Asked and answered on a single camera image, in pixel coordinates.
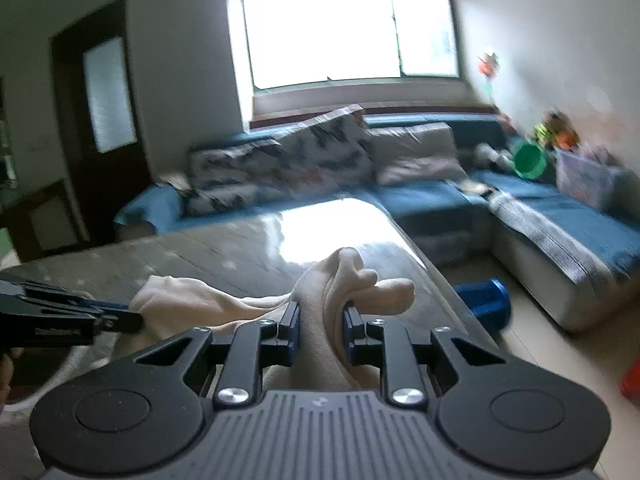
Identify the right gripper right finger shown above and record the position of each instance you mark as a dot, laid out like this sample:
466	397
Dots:
493	409

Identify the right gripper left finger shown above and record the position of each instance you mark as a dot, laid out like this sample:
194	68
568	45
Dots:
140	412

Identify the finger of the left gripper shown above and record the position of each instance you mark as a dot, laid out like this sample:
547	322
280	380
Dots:
117	321
59	295

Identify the cream fleece garment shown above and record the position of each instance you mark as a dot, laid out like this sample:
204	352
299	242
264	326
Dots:
169	306

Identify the person's left hand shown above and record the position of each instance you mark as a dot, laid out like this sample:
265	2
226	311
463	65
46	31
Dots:
6	374

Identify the dark wooden cabinet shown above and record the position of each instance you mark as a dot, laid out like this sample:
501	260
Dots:
37	224

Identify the blue plastic stool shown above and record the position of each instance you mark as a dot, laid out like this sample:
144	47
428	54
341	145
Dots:
490	303

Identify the dark door with glass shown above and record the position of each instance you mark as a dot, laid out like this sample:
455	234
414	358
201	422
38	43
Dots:
97	118

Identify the grey striped sofa throw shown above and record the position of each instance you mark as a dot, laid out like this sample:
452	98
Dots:
578	263

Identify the long butterfly print cushion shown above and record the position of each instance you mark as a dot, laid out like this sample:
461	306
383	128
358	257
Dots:
230	179

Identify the teal corner sofa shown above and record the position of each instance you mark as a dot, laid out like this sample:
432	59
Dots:
450	222

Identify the clear plastic storage box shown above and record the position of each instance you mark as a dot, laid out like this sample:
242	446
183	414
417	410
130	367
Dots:
588	181

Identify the green plastic bucket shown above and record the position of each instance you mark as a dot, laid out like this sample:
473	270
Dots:
530	161

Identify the grey white stuffed toy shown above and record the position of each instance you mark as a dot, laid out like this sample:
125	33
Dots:
487	157

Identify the large butterfly print cushion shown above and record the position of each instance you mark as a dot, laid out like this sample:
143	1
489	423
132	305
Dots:
326	153

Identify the beige pillow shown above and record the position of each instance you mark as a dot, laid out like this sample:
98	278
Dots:
418	153

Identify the plush toy pile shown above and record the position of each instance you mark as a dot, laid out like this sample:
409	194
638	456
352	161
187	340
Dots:
556	131

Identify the green framed window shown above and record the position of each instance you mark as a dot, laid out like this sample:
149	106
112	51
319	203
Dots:
294	42

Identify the colourful pinwheel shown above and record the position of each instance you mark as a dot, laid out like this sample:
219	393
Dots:
488	65

